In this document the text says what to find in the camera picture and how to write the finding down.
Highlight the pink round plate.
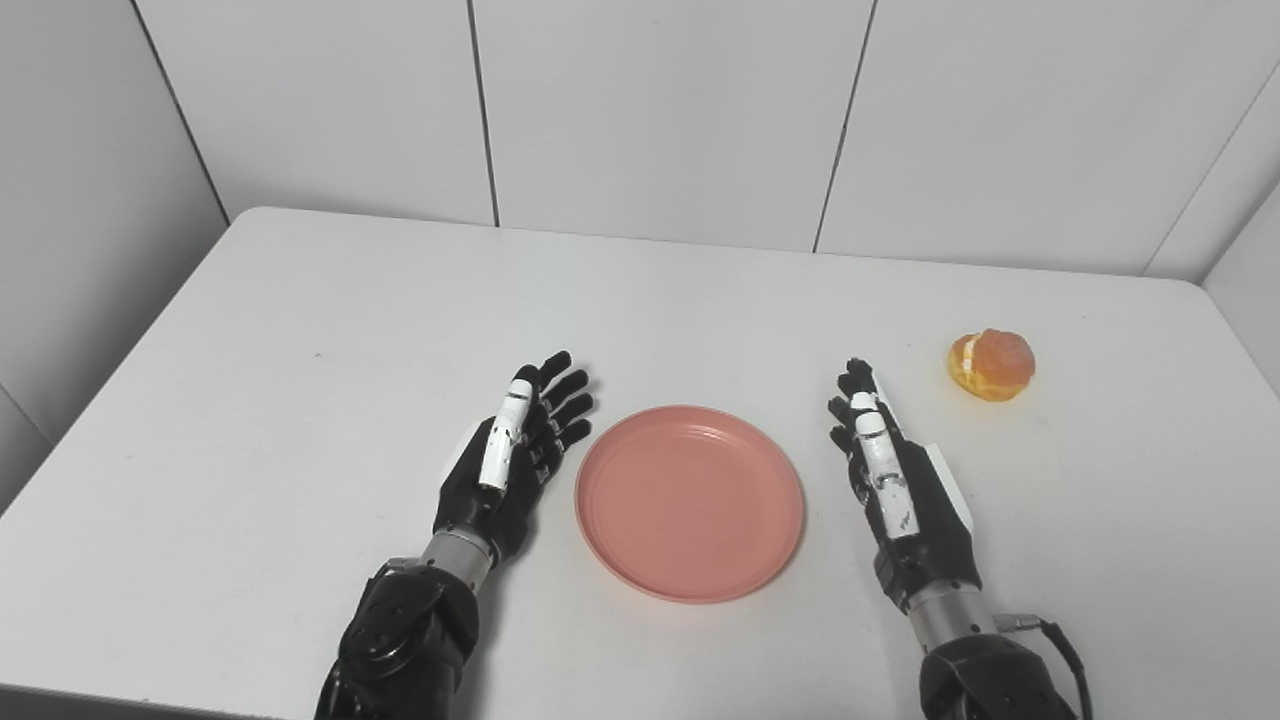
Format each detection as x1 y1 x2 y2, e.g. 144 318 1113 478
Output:
574 404 806 605

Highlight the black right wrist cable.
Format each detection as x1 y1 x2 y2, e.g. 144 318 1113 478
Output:
995 612 1096 720

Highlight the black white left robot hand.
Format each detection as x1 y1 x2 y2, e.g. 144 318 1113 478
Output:
432 350 595 567

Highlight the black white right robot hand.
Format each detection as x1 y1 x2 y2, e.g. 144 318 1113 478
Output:
827 357 984 613

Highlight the orange cream puff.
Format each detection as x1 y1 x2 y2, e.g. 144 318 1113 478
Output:
947 328 1037 403

